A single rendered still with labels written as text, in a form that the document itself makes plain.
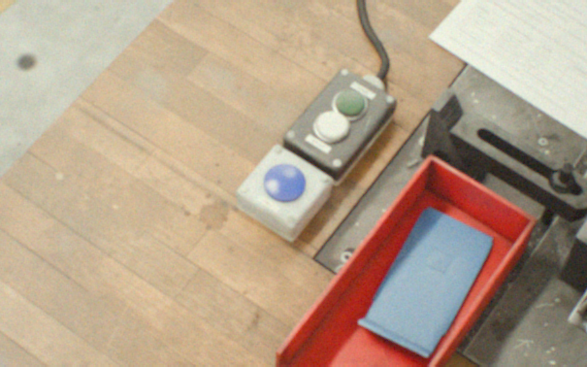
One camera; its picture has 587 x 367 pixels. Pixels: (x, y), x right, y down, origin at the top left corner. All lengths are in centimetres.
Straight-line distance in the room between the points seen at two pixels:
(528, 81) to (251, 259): 35
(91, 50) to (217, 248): 129
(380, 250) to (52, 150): 34
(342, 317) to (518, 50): 37
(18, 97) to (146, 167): 118
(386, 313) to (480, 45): 33
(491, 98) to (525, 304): 23
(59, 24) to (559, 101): 137
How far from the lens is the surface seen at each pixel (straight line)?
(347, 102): 129
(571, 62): 141
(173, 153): 130
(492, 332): 123
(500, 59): 139
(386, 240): 125
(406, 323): 121
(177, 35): 138
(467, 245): 126
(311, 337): 120
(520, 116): 135
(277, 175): 124
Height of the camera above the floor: 201
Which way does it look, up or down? 60 degrees down
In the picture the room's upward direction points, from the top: 4 degrees clockwise
